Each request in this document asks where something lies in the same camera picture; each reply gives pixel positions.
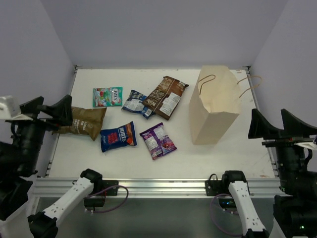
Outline olive brown snack bag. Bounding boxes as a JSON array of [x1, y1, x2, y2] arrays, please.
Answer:
[[52, 107, 107, 141]]

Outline dark brown snack bag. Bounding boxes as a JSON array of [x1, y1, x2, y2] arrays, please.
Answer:
[[142, 76, 189, 120]]

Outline blue snack packet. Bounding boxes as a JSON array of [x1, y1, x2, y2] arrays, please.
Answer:
[[121, 90, 155, 119]]

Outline black base bracket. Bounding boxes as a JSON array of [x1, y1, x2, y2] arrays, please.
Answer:
[[84, 179, 119, 211], [205, 173, 251, 210]]

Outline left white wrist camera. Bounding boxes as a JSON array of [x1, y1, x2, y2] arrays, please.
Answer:
[[0, 96, 32, 120]]

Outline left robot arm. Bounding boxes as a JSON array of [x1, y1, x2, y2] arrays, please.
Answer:
[[0, 95, 103, 238]]

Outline purple snack packet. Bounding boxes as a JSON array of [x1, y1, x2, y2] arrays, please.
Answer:
[[139, 122, 177, 160]]

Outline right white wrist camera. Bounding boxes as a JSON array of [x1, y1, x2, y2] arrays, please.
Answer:
[[294, 135, 317, 150]]

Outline teal Fox's candy bag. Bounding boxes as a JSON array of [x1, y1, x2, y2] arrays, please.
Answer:
[[93, 87, 123, 108]]

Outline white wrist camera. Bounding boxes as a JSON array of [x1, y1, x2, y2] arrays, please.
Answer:
[[294, 135, 317, 150], [0, 96, 32, 120]]

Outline left black base bracket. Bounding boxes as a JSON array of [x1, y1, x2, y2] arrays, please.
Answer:
[[84, 179, 119, 211]]

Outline aluminium mounting rail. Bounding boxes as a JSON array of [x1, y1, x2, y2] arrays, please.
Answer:
[[32, 178, 283, 198]]

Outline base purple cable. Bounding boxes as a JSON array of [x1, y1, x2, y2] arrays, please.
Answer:
[[86, 184, 129, 214], [210, 193, 248, 236]]

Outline blue Burts crisps bag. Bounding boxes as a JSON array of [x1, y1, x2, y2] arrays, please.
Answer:
[[100, 121, 137, 152]]

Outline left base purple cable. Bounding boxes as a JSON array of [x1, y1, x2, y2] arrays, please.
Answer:
[[86, 184, 129, 214]]

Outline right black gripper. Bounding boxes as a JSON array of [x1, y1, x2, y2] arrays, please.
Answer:
[[251, 107, 317, 195]]

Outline right black base bracket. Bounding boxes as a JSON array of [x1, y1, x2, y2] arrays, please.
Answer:
[[205, 173, 251, 210]]

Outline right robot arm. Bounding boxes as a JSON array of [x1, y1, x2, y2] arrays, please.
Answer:
[[220, 109, 317, 238]]

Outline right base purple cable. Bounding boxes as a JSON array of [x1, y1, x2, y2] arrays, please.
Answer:
[[210, 193, 248, 236]]

